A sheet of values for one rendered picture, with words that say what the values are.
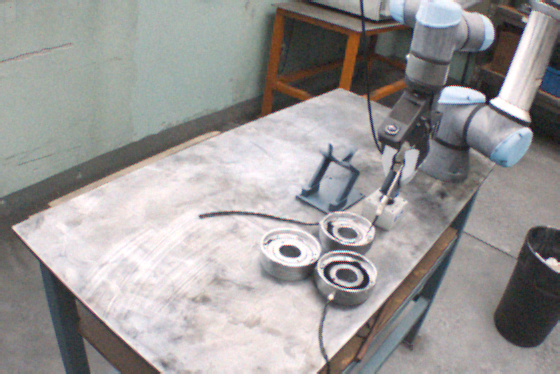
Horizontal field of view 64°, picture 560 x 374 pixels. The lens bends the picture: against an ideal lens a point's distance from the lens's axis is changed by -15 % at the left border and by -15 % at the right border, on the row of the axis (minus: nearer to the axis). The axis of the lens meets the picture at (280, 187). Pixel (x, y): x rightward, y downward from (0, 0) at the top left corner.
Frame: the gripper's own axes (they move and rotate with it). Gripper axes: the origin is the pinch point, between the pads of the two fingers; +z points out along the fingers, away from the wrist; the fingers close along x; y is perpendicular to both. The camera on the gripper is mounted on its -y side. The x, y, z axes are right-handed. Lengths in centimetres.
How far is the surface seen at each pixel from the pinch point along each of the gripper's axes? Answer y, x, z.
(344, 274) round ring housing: -17.1, -2.7, 11.7
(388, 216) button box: 2.5, 0.0, 9.7
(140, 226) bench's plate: -34.5, 31.6, 12.9
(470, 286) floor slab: 111, -10, 93
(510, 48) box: 330, 54, 24
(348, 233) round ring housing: -6.3, 3.7, 11.7
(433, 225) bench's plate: 13.1, -7.1, 13.1
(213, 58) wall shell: 119, 169, 46
